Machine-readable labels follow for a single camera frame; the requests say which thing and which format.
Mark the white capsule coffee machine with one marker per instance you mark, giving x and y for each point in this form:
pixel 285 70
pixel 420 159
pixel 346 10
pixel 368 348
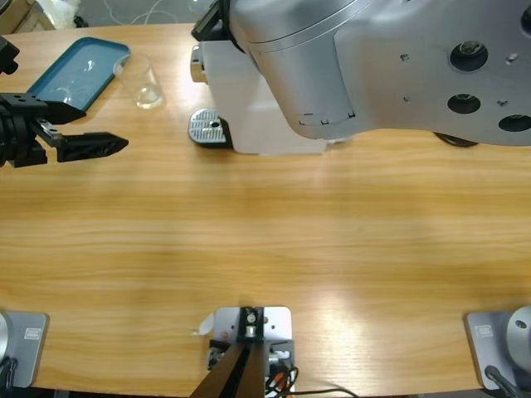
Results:
pixel 245 108

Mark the clear drinking glass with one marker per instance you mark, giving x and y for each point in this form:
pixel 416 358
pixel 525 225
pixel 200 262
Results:
pixel 141 83

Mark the black capsule holder with rods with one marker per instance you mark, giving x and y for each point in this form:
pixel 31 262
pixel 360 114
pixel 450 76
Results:
pixel 456 141

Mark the white paper tag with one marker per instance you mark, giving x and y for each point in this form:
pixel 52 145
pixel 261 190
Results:
pixel 205 325

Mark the metal drip tray grate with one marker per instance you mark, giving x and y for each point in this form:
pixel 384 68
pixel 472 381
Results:
pixel 205 124

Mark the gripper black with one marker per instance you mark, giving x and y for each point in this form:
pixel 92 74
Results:
pixel 16 132
pixel 227 29

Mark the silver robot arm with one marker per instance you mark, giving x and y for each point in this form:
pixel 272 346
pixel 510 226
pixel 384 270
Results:
pixel 373 62

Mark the dark camera mount post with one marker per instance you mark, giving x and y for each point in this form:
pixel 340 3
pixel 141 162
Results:
pixel 236 369

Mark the arm grey base plate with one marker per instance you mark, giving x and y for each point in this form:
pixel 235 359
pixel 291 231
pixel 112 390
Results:
pixel 498 344
pixel 25 348

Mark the clear plastic bag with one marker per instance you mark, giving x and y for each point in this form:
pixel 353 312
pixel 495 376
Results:
pixel 58 12

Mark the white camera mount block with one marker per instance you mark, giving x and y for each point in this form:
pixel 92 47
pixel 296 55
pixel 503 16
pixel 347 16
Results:
pixel 276 327

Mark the brown cardboard box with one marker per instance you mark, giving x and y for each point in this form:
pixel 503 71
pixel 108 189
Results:
pixel 16 16

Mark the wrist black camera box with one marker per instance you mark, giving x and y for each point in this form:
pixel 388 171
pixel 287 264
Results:
pixel 8 54
pixel 206 22

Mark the teal plastic tray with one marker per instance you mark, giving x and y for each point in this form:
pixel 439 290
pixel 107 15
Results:
pixel 79 66

